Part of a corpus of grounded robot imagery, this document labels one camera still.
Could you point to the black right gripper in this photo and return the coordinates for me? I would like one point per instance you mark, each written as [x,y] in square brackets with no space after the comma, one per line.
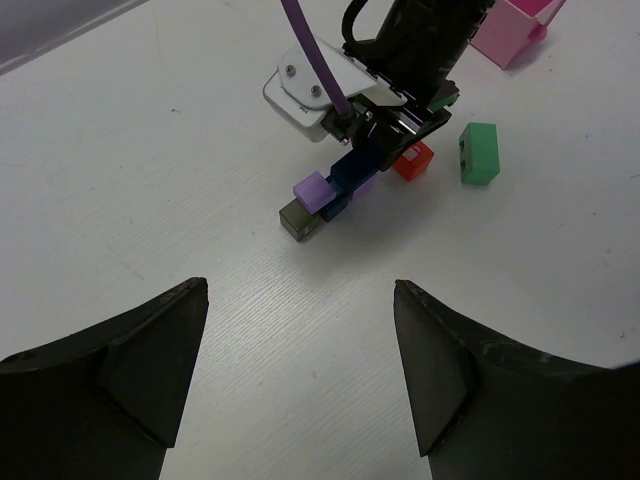
[416,47]

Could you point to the pink plastic bin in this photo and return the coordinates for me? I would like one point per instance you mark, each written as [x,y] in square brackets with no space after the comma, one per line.
[513,26]

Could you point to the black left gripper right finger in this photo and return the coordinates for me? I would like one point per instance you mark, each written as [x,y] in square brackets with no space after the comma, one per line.
[485,406]

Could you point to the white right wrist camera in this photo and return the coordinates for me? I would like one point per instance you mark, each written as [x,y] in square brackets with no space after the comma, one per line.
[294,91]

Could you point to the olive wooden cube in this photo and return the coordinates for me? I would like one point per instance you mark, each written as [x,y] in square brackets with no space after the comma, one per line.
[297,221]

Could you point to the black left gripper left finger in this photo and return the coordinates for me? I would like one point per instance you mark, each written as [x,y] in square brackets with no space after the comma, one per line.
[105,402]

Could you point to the purple wooden cube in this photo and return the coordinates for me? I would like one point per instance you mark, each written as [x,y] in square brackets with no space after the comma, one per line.
[363,189]
[314,192]

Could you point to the red wooden cube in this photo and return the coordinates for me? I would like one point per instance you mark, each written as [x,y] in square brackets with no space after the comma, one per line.
[414,161]

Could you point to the small dark blue cube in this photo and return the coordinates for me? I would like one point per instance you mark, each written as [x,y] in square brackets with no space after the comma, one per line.
[337,205]

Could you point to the green wooden block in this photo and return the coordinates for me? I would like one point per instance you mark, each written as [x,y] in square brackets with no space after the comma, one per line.
[479,154]

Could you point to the long dark blue block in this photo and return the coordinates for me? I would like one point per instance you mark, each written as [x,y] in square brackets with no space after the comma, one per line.
[356,167]

